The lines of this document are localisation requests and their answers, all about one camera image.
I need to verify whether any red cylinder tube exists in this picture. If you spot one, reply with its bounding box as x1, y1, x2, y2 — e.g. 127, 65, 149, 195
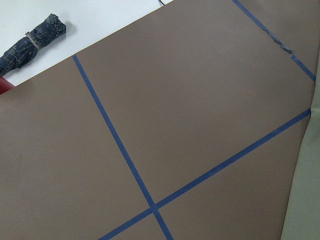
0, 76, 15, 95

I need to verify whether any folded dark plaid umbrella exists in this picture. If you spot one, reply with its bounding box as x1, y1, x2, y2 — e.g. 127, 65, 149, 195
0, 13, 67, 76

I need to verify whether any olive green long-sleeve shirt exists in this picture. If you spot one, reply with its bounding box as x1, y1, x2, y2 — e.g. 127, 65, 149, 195
280, 69, 320, 240

